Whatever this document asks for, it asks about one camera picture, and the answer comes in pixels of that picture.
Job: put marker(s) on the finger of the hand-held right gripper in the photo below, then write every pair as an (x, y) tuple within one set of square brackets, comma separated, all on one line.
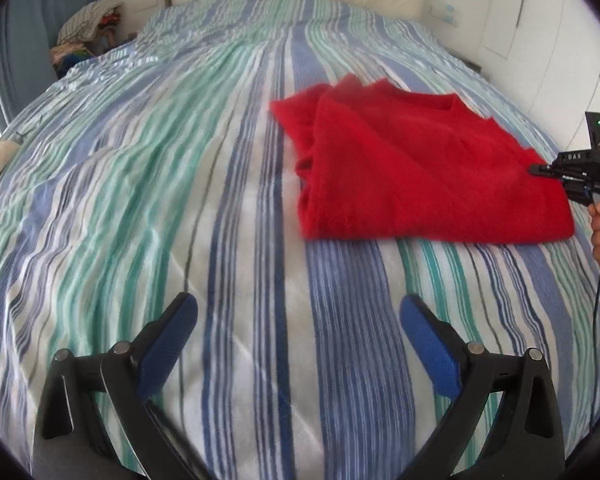
[(544, 169)]

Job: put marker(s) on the white wall outlet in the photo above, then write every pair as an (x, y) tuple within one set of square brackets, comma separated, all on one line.
[(444, 12)]

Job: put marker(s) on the red shirt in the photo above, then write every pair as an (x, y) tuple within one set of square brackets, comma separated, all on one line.
[(420, 175)]

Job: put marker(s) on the striped bedspread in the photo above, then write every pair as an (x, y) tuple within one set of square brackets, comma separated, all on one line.
[(155, 185)]

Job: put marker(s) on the white wardrobe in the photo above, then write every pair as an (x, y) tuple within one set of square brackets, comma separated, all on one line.
[(540, 25)]

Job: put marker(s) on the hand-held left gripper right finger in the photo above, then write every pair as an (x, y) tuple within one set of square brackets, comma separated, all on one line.
[(430, 345)]

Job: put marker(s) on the blue curtain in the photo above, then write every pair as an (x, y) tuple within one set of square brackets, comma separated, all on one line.
[(35, 35)]

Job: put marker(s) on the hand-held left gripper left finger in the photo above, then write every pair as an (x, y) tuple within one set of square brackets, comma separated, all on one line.
[(167, 345)]

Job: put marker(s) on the pile of clothes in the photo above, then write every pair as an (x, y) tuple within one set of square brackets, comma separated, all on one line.
[(87, 30)]

